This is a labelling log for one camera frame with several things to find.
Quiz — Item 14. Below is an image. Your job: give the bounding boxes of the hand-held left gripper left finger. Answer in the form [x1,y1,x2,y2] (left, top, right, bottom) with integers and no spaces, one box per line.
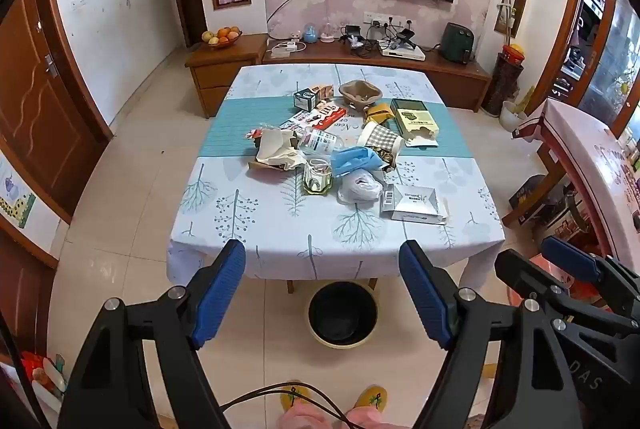
[57,239,247,429]

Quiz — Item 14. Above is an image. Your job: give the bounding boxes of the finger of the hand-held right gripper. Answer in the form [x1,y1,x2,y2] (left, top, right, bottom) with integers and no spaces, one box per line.
[541,236,640,310]
[494,249,640,335]

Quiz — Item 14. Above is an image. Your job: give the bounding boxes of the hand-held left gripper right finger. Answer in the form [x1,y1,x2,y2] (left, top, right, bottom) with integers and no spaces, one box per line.
[398,239,586,429]

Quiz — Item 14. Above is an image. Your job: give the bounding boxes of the black bin with cream rim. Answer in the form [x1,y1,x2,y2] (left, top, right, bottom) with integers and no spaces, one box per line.
[307,281,379,350]

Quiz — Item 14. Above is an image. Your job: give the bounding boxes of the silver and white box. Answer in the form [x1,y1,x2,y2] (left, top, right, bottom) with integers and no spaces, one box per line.
[380,184,448,226]

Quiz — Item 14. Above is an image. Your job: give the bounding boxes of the white plastic bag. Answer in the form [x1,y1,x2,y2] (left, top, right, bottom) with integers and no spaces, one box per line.
[336,171,383,204]

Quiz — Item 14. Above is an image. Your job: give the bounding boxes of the green jar with wrappers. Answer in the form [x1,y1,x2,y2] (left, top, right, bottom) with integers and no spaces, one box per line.
[301,158,333,196]

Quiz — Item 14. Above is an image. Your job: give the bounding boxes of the blue face mask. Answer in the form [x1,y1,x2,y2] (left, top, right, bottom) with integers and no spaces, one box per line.
[330,146,385,180]

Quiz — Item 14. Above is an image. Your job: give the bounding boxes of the beige paper bag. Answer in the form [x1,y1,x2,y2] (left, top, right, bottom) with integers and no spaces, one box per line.
[248,128,306,172]

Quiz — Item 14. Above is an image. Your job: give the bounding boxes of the plaid paper cup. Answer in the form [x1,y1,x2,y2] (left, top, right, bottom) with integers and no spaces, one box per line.
[356,121,403,170]

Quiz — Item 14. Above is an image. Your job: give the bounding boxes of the green and cream box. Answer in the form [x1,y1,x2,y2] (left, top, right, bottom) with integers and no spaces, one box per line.
[390,98,441,147]

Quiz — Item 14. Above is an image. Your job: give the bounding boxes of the clear plastic bottle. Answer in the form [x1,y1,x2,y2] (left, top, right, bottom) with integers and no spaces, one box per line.
[295,126,346,157]

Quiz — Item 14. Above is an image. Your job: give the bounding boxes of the yellow snack wrapper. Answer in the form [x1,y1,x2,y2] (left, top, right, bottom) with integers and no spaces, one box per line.
[363,103,393,126]

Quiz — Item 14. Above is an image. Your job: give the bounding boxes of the long red and white box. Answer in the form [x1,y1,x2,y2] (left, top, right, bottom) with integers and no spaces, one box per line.
[279,103,347,132]

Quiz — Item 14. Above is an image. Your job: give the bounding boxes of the brown paper pulp tray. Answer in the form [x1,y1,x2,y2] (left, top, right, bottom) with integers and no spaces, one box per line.
[338,80,383,106]

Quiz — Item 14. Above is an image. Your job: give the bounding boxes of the pink plastic stool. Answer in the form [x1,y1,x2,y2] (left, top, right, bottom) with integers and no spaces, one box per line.
[505,254,611,310]

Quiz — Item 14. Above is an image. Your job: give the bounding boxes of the white leaf-print tablecloth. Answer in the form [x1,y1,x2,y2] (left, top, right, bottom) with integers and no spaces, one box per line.
[166,63,506,282]

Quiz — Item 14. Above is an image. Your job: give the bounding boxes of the dark printed cardboard box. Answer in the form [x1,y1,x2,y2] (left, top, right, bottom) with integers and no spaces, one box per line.
[509,174,548,210]

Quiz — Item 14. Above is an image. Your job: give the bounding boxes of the side table with pink cloth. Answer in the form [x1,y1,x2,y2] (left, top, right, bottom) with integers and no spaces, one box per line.
[512,99,640,260]

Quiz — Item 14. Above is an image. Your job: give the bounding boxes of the yellow slipper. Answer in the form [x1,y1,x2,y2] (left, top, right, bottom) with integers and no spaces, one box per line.
[280,381,313,412]
[352,385,388,411]

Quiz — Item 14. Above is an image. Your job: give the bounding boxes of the pink pants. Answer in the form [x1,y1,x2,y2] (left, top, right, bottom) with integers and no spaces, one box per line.
[277,401,386,429]

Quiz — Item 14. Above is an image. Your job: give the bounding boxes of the white bucket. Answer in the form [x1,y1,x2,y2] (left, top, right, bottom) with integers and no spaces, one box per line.
[500,101,528,132]

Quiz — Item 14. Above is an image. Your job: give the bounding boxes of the teal table runner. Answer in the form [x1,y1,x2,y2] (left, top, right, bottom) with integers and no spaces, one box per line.
[196,98,476,160]

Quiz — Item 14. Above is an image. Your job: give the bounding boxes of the dark woven tall stand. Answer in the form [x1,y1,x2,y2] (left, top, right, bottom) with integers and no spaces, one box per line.
[482,51,525,117]

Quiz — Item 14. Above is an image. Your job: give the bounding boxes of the pile of colourful toys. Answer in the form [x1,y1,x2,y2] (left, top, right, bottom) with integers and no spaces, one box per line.
[20,351,68,410]

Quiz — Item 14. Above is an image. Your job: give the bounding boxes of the glass sliding door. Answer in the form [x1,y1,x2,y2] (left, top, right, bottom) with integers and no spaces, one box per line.
[580,0,640,130]

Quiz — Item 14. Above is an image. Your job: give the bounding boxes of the long wooden television cabinet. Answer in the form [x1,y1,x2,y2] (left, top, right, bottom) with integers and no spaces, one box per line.
[262,39,493,112]

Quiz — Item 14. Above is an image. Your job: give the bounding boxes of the wooden drawer cabinet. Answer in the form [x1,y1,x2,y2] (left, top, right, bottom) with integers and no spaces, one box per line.
[185,34,269,120]

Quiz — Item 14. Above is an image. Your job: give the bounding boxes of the white set-top box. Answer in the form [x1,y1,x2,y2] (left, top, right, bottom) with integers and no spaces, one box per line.
[380,43,427,62]

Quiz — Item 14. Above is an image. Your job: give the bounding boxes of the dark green air fryer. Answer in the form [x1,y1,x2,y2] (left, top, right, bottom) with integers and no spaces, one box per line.
[441,22,473,63]

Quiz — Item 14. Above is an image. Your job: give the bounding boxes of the white power strip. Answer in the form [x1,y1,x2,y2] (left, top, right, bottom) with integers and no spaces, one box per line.
[269,40,307,58]

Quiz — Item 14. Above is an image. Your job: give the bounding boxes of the bowl of fruit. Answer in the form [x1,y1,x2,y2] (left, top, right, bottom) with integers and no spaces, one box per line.
[201,26,243,50]

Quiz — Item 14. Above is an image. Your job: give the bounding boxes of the thin black cable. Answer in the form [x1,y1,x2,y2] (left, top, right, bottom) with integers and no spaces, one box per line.
[220,384,351,429]

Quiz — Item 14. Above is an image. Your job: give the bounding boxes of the brown wooden door with handle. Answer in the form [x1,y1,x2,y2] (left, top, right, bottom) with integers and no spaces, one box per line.
[0,0,96,220]

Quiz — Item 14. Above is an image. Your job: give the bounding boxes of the wall socket strip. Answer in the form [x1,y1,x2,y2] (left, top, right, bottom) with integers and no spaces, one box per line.
[363,11,407,26]

